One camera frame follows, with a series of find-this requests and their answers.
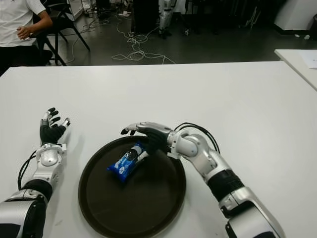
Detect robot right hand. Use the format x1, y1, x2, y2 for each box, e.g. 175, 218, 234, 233
120, 121, 174, 161

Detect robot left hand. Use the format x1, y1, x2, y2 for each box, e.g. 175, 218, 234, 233
39, 107, 71, 146

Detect blue Oreo packet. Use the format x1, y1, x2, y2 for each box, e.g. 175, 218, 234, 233
106, 140, 149, 183

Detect round dark brown tray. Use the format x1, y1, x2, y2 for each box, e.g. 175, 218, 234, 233
78, 135, 187, 238

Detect black folding chair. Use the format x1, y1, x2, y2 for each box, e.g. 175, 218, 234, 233
29, 0, 91, 66

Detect person in white shirt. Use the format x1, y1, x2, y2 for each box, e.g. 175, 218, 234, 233
0, 0, 54, 75

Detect black cabinet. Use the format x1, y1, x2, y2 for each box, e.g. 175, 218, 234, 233
133, 0, 160, 34

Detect low white cabinet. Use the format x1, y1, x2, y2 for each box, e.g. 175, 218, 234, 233
66, 0, 84, 19

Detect metal folding stand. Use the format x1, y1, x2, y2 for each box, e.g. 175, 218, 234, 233
244, 4, 261, 30

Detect white side table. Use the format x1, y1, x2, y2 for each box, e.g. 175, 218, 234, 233
274, 49, 317, 91

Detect white paper sheet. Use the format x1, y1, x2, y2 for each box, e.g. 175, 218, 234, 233
301, 53, 317, 69

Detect large white cabinet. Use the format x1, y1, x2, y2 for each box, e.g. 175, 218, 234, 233
273, 0, 317, 33

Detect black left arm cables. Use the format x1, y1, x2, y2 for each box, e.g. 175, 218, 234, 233
17, 150, 38, 190

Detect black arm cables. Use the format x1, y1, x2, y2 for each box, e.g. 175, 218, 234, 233
174, 122, 221, 153
17, 150, 38, 190

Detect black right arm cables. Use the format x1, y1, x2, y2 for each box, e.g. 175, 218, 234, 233
174, 122, 221, 153

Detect thick white floor cable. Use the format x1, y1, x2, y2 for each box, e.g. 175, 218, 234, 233
111, 14, 178, 64

